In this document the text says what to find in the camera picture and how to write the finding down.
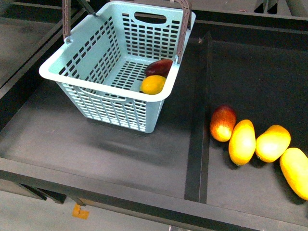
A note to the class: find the yellow lemon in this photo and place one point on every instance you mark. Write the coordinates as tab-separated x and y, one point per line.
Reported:
153	85

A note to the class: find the light blue plastic basket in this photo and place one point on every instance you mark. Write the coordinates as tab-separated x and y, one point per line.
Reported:
101	65

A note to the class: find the red orange mango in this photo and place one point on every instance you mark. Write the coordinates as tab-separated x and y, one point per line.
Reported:
222	123

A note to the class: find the yellow mango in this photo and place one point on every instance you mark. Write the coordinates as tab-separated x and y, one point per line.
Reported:
271	144
294	166
242	144

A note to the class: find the black display table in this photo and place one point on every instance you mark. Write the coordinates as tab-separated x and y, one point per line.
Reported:
176	175

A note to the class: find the yellow floor tape marker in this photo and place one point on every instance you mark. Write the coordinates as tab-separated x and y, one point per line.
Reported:
78	212

